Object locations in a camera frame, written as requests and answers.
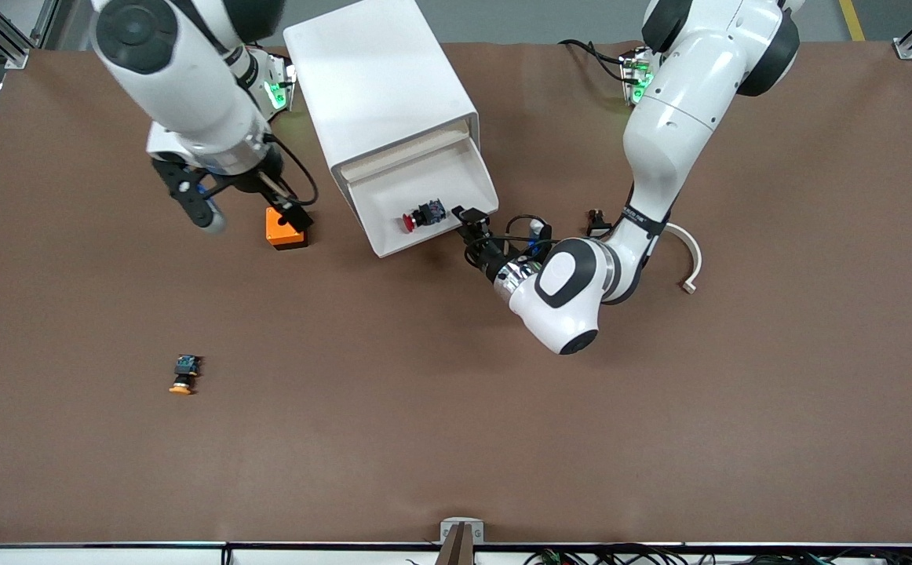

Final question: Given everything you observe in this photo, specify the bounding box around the orange box with black button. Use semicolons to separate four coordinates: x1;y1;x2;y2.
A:
264;206;309;251

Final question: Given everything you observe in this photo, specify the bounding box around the red mushroom push button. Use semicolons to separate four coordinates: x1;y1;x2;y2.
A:
402;199;447;233

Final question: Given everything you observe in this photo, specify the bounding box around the white drawer cabinet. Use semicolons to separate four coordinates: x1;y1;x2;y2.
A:
283;0;480;185

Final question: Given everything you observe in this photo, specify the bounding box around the black arm base cable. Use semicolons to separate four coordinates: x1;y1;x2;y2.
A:
558;38;633;83

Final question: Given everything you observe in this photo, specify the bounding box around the brown table mat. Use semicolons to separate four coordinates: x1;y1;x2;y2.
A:
0;39;912;546

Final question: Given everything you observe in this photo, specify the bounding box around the orange mushroom push button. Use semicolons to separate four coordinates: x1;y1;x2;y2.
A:
168;355;203;396

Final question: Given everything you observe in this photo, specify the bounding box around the white half-ring pipe clamp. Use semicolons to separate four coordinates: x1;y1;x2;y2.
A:
662;223;703;295

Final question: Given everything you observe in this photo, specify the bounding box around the white table edge rail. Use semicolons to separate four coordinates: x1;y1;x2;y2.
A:
0;541;912;565

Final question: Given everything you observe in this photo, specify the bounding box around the white drawer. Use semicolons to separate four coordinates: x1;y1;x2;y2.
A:
332;116;500;259

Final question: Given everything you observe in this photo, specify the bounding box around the black cable bundle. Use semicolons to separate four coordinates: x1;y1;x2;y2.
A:
519;544;912;565

